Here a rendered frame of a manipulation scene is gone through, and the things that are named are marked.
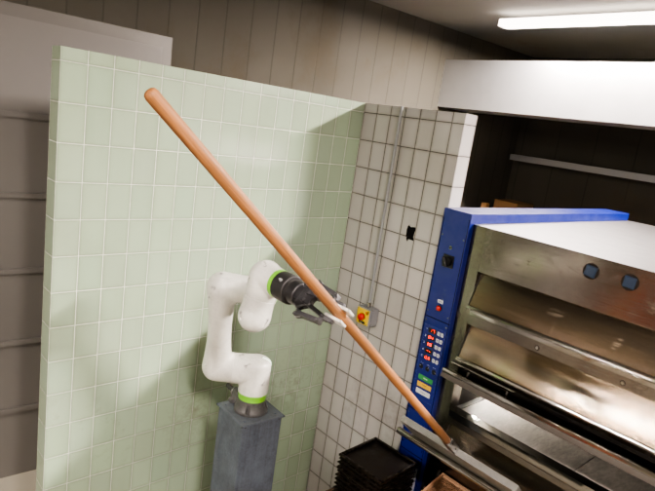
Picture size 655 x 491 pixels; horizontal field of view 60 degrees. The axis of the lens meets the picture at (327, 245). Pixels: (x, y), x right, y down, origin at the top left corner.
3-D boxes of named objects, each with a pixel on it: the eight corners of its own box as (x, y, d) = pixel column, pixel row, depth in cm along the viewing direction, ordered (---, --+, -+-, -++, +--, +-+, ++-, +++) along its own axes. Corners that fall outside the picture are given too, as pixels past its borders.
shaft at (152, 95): (145, 95, 104) (156, 85, 105) (138, 94, 106) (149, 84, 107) (447, 445, 215) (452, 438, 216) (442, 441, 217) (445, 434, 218)
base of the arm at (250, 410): (214, 393, 258) (216, 381, 256) (243, 387, 267) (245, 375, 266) (245, 421, 238) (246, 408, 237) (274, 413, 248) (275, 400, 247)
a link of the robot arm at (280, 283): (263, 286, 171) (282, 263, 173) (283, 307, 178) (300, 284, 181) (275, 293, 166) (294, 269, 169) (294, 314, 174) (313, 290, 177)
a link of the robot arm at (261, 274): (247, 253, 181) (273, 258, 189) (236, 290, 182) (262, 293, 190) (273, 266, 171) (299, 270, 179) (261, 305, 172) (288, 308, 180)
